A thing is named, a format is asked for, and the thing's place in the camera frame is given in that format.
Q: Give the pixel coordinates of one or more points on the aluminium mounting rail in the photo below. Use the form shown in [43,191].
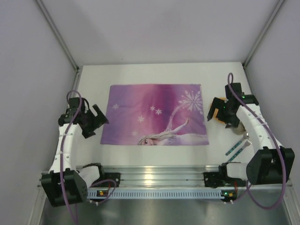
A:
[132,177]

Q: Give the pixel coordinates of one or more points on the aluminium frame post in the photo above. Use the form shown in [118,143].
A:
[56,32]
[261,35]

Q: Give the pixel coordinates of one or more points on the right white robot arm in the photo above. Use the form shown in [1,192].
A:
[272,162]

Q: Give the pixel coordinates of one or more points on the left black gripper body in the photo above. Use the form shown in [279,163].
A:
[93,122]

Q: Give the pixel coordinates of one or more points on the purple printed placemat cloth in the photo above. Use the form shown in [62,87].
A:
[155,114]

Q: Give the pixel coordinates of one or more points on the right aluminium frame post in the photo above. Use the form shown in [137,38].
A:
[261,35]

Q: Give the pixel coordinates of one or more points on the spoon with teal handle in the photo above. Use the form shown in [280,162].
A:
[245,136]

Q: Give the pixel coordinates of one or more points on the fork with teal handle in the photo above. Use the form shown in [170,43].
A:
[246,144]

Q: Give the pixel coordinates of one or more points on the perforated grey cable duct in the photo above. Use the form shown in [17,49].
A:
[160,194]

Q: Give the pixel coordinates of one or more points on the round woven bamboo plate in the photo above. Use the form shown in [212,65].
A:
[214,111]

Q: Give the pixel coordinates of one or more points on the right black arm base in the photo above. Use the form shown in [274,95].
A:
[215,180]

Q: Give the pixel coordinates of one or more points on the left aluminium frame post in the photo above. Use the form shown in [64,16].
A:
[56,32]

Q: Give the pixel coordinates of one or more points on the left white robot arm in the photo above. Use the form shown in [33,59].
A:
[70,134]

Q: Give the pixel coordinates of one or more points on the speckled ceramic cup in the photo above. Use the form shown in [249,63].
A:
[239,130]

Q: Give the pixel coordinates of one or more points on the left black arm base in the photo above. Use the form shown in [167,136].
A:
[108,180]

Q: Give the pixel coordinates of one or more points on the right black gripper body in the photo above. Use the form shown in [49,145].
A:
[220,112]

